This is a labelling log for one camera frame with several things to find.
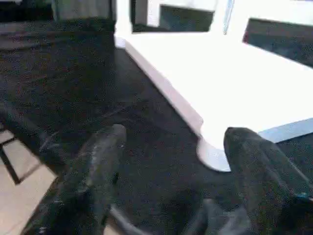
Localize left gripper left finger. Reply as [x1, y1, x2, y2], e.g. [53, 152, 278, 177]
[21, 124, 128, 235]

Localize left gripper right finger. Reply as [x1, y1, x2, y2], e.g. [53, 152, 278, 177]
[223, 126, 313, 235]

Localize white plastic table top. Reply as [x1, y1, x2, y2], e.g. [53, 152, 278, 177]
[114, 32, 313, 173]

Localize black stand leg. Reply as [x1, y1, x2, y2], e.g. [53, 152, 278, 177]
[0, 125, 44, 186]

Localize black work mat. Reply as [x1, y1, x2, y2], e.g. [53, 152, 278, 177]
[0, 17, 313, 235]

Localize white cabinet with glass doors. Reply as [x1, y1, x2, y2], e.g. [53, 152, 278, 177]
[130, 0, 313, 68]

